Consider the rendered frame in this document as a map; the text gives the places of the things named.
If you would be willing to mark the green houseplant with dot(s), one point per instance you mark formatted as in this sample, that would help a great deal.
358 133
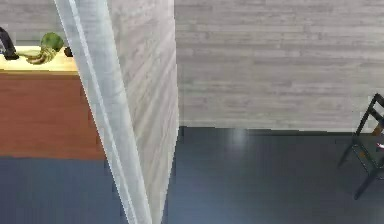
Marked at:
50 45

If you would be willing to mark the small black pot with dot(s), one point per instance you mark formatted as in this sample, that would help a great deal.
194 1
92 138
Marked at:
68 51

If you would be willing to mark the brown wooden cupboard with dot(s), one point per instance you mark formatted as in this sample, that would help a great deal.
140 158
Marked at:
43 113

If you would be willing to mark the black chair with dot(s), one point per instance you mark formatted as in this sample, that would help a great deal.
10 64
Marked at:
365 146

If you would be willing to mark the black curved faucet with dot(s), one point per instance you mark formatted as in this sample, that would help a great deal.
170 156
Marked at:
7 45

